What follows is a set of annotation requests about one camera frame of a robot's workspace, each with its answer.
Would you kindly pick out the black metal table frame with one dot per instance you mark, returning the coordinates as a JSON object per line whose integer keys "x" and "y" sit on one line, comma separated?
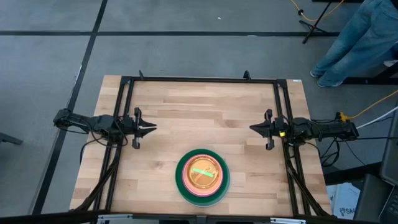
{"x": 202, "y": 79}

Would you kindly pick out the large pale mint plastic plate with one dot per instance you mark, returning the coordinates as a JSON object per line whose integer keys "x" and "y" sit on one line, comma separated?
{"x": 202, "y": 205}

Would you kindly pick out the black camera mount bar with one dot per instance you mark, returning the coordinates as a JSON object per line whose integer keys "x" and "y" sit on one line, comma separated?
{"x": 46, "y": 217}

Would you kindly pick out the person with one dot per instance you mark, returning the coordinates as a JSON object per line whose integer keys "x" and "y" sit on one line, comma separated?
{"x": 357, "y": 40}

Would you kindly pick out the pink plastic plate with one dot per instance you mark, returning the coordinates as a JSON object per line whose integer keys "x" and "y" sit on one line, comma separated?
{"x": 183, "y": 176}

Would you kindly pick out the white printed box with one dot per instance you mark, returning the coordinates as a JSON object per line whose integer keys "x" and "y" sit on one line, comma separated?
{"x": 345, "y": 199}

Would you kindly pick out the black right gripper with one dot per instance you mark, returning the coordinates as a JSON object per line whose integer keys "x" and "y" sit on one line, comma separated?
{"x": 270, "y": 124}

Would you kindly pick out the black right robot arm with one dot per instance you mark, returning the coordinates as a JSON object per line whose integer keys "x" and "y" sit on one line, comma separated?
{"x": 326, "y": 130}

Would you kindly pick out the black chair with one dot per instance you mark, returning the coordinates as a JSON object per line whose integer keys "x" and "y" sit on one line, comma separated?
{"x": 370, "y": 199}

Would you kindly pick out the grey furniture leg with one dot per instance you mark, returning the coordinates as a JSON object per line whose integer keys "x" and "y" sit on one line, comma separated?
{"x": 9, "y": 138}

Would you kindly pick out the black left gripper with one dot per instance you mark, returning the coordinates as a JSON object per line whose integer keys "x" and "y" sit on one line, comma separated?
{"x": 136, "y": 124}

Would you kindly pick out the black tripod stand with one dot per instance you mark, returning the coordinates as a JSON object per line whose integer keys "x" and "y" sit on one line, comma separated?
{"x": 314, "y": 27}

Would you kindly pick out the yellow-green label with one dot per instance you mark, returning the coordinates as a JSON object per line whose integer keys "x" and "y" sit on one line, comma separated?
{"x": 282, "y": 134}

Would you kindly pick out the black base bar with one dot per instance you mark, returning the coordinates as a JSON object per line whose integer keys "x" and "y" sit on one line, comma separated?
{"x": 367, "y": 81}

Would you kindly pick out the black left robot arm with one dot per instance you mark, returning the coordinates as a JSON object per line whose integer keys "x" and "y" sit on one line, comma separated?
{"x": 102, "y": 123}

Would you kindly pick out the grey laptop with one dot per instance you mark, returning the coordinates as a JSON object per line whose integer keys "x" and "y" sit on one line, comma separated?
{"x": 391, "y": 155}

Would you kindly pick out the orange plastic plate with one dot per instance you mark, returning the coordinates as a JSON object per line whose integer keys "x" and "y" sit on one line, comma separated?
{"x": 186, "y": 169}

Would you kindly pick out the dark green plastic bowl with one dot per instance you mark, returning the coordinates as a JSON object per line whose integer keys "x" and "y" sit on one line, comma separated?
{"x": 178, "y": 183}

